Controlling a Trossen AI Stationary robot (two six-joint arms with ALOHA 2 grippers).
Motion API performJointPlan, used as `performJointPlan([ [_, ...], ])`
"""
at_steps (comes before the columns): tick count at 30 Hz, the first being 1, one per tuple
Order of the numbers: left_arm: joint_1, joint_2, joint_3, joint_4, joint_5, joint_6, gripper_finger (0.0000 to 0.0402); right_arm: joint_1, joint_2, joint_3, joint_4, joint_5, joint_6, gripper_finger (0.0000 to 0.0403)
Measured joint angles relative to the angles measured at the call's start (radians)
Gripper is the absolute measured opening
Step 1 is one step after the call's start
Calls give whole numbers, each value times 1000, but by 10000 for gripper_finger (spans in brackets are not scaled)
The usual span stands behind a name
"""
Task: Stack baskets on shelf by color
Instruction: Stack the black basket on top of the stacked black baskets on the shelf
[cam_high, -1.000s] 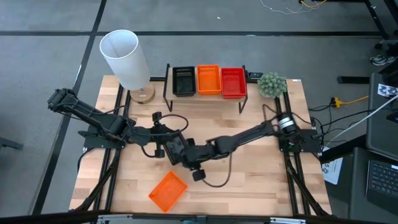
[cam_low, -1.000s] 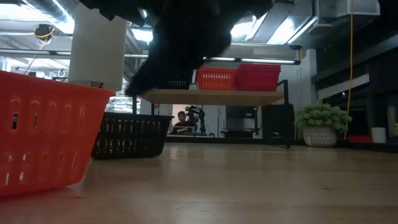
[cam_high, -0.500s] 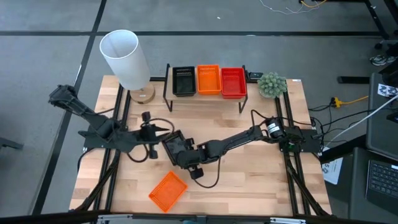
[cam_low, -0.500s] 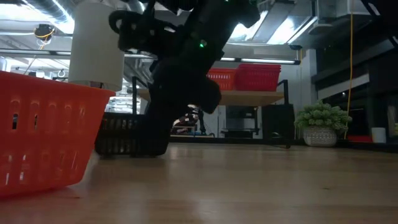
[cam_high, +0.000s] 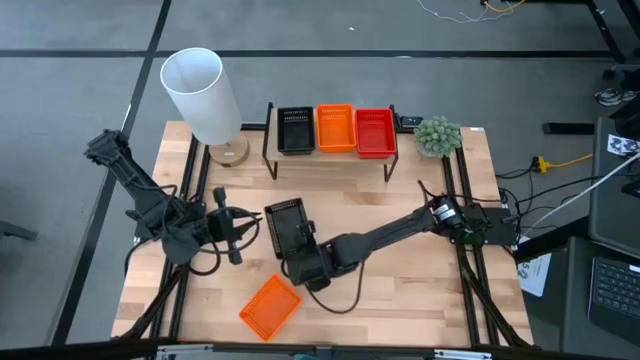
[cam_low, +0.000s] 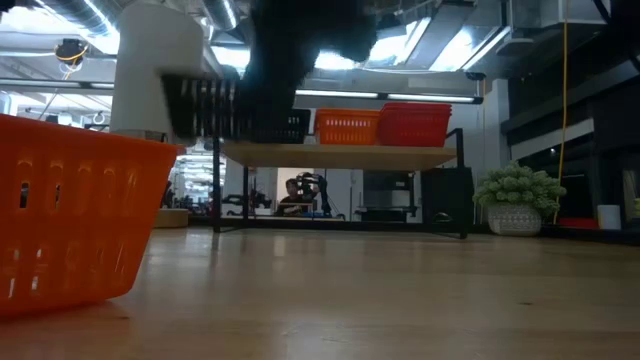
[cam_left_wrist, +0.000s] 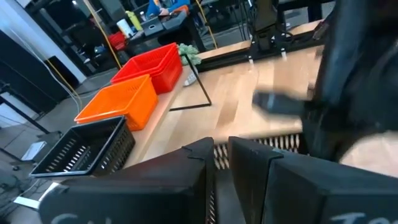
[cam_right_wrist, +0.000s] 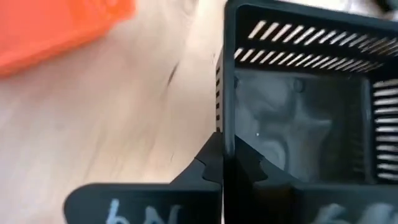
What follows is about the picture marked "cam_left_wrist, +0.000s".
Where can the black metal shelf leg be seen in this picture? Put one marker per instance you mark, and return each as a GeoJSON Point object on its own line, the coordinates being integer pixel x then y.
{"type": "Point", "coordinates": [202, 85]}

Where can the yellow green bottle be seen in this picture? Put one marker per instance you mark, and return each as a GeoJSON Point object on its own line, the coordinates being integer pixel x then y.
{"type": "Point", "coordinates": [134, 20]}

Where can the black office desk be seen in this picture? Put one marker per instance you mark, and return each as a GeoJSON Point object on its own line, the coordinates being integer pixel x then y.
{"type": "Point", "coordinates": [174, 37]}

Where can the person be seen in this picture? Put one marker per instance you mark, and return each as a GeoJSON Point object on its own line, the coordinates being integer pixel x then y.
{"type": "Point", "coordinates": [174, 4]}

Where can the grey storage bin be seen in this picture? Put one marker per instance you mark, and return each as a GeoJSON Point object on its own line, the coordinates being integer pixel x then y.
{"type": "Point", "coordinates": [152, 26]}
{"type": "Point", "coordinates": [174, 20]}

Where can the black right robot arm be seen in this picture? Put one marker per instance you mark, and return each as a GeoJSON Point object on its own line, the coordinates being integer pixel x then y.
{"type": "Point", "coordinates": [351, 46]}

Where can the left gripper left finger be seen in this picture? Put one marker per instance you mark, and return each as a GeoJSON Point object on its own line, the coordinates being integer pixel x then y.
{"type": "Point", "coordinates": [140, 186]}

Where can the white paper roll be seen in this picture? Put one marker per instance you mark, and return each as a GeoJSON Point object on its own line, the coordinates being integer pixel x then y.
{"type": "Point", "coordinates": [124, 28]}

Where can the green plant in white pot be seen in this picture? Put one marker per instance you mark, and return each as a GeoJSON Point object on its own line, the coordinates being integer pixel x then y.
{"type": "Point", "coordinates": [189, 53]}

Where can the white floor box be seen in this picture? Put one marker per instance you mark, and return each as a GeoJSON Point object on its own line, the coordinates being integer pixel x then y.
{"type": "Point", "coordinates": [34, 151]}

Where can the red bag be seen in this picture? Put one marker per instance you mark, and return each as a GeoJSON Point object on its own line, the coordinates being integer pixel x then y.
{"type": "Point", "coordinates": [117, 40]}

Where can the black cabinet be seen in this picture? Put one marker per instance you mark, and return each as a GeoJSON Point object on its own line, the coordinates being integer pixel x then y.
{"type": "Point", "coordinates": [28, 77]}

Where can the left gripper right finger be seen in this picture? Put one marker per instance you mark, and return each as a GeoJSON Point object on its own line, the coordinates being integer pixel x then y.
{"type": "Point", "coordinates": [311, 193]}

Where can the orange plastic slotted basket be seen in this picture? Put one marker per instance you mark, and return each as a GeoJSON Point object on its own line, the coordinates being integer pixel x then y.
{"type": "Point", "coordinates": [140, 109]}

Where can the black aluminium frame rail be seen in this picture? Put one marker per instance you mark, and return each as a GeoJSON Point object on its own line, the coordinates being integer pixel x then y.
{"type": "Point", "coordinates": [233, 56]}

